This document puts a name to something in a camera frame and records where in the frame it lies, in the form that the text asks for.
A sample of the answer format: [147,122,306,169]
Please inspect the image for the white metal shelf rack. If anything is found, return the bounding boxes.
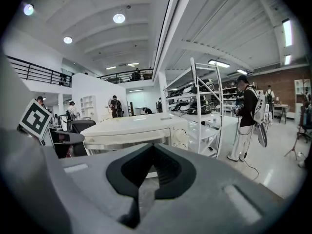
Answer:
[163,57,224,158]

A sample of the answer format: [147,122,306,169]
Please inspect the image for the black balcony railing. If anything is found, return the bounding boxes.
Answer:
[96,68,154,84]
[6,55,73,87]

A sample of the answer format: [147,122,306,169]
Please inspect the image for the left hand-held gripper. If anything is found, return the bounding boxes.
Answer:
[0,54,89,159]

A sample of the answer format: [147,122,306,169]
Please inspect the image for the white oven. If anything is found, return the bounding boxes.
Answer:
[80,113,190,156]

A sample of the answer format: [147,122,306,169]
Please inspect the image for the row of black white devices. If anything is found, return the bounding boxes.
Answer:
[167,78,215,113]

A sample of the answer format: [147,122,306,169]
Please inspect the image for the black mesh chair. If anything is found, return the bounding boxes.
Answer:
[70,119,97,134]

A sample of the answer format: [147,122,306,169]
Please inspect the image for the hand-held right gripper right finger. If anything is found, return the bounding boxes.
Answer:
[139,143,285,234]

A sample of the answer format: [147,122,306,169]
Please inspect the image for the black tripod stand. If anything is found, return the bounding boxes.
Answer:
[284,106,305,160]

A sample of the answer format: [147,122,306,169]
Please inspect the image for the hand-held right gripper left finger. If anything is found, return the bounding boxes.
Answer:
[43,143,154,234]

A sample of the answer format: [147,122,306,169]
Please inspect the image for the white built-in shelf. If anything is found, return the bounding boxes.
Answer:
[80,95,97,121]

